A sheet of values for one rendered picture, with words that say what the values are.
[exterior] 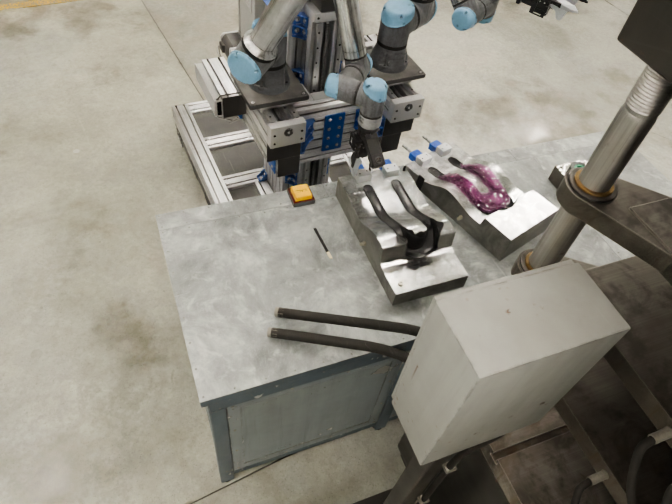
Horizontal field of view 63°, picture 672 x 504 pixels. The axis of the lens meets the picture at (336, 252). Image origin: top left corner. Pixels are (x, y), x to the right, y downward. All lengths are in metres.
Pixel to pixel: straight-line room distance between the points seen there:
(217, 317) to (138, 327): 1.01
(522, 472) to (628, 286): 0.57
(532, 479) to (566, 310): 0.72
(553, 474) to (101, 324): 1.93
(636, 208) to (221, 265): 1.18
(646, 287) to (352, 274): 0.84
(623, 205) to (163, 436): 1.87
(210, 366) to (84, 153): 2.13
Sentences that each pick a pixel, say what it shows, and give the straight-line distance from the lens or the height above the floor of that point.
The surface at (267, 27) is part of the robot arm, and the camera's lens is 1.75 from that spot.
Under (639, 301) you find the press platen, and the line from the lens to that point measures 1.36.
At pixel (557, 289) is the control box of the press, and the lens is 1.02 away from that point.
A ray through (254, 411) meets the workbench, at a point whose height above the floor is 0.56.
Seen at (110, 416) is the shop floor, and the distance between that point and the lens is 2.46.
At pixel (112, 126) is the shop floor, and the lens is 3.64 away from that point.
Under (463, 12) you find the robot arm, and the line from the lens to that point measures 1.99.
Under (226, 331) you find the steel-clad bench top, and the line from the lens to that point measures 1.63.
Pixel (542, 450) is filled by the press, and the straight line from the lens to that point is 1.67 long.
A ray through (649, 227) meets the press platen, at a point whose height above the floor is 1.54.
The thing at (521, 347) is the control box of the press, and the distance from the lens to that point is 0.93.
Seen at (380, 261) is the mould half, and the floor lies 0.87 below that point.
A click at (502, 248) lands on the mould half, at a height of 0.85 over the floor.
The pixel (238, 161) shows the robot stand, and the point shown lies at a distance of 3.00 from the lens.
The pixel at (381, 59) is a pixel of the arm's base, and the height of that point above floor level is 1.08.
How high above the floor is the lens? 2.20
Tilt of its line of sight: 50 degrees down
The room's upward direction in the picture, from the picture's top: 10 degrees clockwise
